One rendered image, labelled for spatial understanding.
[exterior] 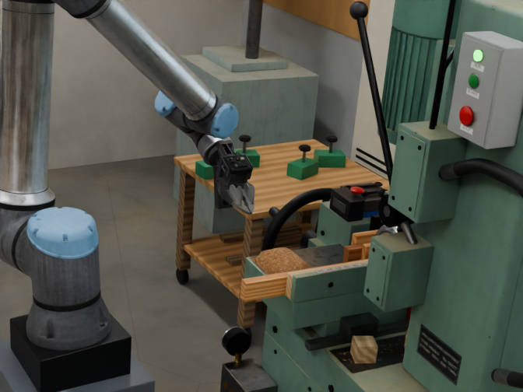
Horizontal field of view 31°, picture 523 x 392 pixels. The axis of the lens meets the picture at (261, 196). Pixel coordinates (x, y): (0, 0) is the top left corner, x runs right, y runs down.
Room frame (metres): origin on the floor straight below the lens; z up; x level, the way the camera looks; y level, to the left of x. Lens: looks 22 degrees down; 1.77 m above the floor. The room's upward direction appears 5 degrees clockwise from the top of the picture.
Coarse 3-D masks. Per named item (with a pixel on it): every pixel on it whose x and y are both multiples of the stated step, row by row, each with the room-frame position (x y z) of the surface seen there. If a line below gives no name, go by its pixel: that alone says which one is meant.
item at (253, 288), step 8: (288, 272) 1.64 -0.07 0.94; (248, 280) 1.59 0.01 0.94; (256, 280) 1.60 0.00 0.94; (264, 280) 1.60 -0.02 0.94; (272, 280) 1.61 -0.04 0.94; (280, 280) 1.62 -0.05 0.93; (240, 288) 1.60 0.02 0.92; (248, 288) 1.58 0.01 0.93; (256, 288) 1.59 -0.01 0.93; (264, 288) 1.60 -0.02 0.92; (272, 288) 1.61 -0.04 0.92; (280, 288) 1.62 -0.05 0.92; (240, 296) 1.59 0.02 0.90; (248, 296) 1.58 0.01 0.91; (256, 296) 1.59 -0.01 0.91; (264, 296) 1.60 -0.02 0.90; (272, 296) 1.61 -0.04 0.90
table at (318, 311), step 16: (320, 240) 1.95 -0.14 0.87; (256, 256) 1.78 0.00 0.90; (304, 256) 1.80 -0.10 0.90; (320, 256) 1.81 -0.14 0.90; (336, 256) 1.82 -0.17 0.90; (256, 272) 1.73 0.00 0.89; (272, 304) 1.66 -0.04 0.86; (288, 304) 1.61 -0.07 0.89; (304, 304) 1.60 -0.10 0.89; (320, 304) 1.62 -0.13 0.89; (336, 304) 1.64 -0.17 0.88; (352, 304) 1.66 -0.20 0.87; (368, 304) 1.68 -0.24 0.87; (288, 320) 1.60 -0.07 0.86; (304, 320) 1.61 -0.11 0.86; (320, 320) 1.62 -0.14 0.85; (336, 320) 1.64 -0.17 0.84
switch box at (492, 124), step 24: (480, 48) 1.40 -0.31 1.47; (504, 48) 1.36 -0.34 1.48; (480, 72) 1.40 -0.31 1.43; (504, 72) 1.37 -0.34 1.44; (456, 96) 1.44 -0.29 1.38; (480, 96) 1.39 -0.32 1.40; (504, 96) 1.37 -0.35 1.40; (456, 120) 1.43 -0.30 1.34; (480, 120) 1.38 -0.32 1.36; (504, 120) 1.37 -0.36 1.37; (480, 144) 1.37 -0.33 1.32; (504, 144) 1.38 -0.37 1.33
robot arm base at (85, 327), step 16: (32, 304) 1.84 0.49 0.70; (80, 304) 1.79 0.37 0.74; (96, 304) 1.83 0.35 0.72; (32, 320) 1.80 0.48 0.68; (48, 320) 1.78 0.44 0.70; (64, 320) 1.78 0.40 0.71; (80, 320) 1.79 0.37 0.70; (96, 320) 1.81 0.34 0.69; (32, 336) 1.79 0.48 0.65; (48, 336) 1.78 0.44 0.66; (64, 336) 1.76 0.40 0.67; (80, 336) 1.77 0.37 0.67; (96, 336) 1.79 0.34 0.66
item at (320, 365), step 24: (288, 336) 1.71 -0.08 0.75; (312, 336) 1.64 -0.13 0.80; (384, 336) 1.67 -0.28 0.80; (312, 360) 1.62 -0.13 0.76; (336, 360) 1.56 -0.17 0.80; (384, 360) 1.58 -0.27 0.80; (336, 384) 1.54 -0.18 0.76; (360, 384) 1.49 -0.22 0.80; (384, 384) 1.49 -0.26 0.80; (408, 384) 1.50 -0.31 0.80
